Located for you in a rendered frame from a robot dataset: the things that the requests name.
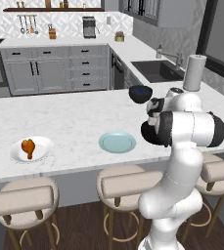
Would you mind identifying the white paper towel roll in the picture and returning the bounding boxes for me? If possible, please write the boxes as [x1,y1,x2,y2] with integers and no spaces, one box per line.
[182,54,208,93]

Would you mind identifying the black dishwasher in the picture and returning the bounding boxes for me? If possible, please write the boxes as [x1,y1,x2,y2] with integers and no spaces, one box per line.
[110,52,126,91]

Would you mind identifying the black framed window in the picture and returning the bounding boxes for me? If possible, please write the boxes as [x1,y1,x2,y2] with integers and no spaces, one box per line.
[196,0,224,85]

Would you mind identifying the grey soap dispenser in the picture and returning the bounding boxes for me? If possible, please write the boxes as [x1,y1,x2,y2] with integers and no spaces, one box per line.
[155,44,163,60]

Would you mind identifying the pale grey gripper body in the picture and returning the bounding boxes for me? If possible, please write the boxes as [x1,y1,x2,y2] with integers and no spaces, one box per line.
[147,112,161,129]

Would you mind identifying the wooden knife block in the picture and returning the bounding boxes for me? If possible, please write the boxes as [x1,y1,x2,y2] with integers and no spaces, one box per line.
[47,23,58,41]

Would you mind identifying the grey sink tap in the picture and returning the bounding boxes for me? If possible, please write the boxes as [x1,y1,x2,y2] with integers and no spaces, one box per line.
[160,49,184,70]

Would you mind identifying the white plate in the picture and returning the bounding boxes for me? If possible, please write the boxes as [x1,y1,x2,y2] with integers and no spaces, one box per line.
[9,135,56,164]

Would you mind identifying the light blue plate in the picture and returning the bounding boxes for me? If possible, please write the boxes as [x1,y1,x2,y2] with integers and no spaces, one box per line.
[98,130,138,154]

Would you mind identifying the dark wooden wall shelf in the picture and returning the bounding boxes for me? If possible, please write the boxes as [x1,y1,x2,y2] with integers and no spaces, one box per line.
[2,7,106,14]

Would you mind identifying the small potted plant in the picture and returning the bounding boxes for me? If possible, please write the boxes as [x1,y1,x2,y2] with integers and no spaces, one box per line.
[113,30,126,43]

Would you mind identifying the grey wall cupboards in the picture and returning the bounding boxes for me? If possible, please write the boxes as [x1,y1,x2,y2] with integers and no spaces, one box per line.
[118,0,203,29]

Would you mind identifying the dark blue bowl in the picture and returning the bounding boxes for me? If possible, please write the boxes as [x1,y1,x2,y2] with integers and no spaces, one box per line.
[128,84,154,104]

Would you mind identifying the brown chicken drumstick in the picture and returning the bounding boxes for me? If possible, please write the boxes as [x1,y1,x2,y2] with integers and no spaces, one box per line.
[21,138,37,161]

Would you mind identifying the beige bar stool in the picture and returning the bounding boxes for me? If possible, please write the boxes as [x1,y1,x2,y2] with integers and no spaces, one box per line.
[95,164,165,250]
[0,176,62,250]
[181,153,224,239]

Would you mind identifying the rail with hanging tools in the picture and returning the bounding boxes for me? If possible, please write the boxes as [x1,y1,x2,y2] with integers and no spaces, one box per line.
[17,14,40,35]

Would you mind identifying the dark sink basin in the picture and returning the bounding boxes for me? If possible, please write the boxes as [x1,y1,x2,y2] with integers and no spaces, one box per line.
[130,59,186,84]

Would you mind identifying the grey base cupboard run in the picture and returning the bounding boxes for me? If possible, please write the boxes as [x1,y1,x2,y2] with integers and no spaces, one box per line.
[0,44,111,97]

